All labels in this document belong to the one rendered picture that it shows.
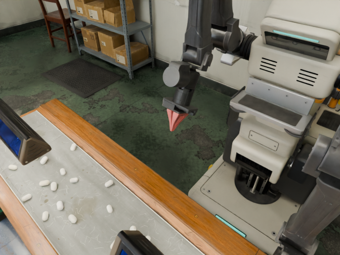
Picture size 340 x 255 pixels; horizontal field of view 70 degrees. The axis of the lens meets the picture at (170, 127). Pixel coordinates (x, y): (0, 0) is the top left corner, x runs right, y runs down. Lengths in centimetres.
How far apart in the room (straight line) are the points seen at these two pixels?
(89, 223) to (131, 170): 24
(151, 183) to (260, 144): 48
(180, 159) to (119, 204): 117
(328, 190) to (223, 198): 111
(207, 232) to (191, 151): 132
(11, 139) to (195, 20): 58
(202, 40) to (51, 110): 94
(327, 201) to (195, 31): 50
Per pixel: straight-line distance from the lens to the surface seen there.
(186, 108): 74
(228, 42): 81
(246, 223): 147
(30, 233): 96
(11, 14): 518
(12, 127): 76
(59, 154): 118
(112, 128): 238
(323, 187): 44
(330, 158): 38
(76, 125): 126
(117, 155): 106
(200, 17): 69
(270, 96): 91
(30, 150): 72
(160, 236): 87
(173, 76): 68
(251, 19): 247
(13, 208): 104
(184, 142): 218
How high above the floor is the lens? 153
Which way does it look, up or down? 41 degrees down
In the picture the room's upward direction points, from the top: straight up
